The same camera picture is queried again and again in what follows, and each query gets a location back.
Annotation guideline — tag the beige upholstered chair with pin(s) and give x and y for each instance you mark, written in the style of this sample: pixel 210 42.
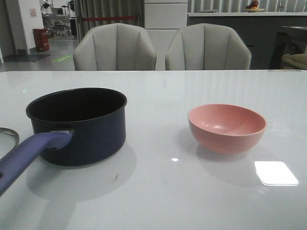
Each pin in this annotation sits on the beige upholstered chair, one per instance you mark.
pixel 115 47
pixel 207 46

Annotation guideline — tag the grey counter sideboard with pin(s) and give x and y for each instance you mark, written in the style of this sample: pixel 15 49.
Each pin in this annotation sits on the grey counter sideboard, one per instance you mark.
pixel 262 32

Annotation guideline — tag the fruit plate on counter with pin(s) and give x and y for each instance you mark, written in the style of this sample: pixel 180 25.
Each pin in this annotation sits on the fruit plate on counter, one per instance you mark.
pixel 252 6

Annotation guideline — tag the dark blue saucepan purple handle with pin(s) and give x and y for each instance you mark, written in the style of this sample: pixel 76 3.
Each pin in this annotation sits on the dark blue saucepan purple handle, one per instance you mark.
pixel 73 127

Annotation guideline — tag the olive cushion seat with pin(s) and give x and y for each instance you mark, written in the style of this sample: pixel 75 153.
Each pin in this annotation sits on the olive cushion seat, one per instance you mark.
pixel 295 61

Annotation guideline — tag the right beige upholstered chair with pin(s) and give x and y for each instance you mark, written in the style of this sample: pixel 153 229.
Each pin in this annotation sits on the right beige upholstered chair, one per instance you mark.
pixel 207 46

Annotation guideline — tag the white cabinet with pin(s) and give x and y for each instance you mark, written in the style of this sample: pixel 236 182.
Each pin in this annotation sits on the white cabinet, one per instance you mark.
pixel 162 18

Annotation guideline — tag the pink plastic bowl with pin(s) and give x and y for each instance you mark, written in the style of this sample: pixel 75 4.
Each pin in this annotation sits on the pink plastic bowl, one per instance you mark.
pixel 226 128

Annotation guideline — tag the red trash bin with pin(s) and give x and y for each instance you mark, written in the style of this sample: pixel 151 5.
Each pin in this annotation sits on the red trash bin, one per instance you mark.
pixel 41 39

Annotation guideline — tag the left beige upholstered chair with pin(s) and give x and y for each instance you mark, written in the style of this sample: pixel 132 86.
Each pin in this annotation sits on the left beige upholstered chair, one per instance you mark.
pixel 115 47

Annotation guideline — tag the glass pot lid blue knob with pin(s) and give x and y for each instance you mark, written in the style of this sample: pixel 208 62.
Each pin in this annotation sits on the glass pot lid blue knob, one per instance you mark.
pixel 9 139

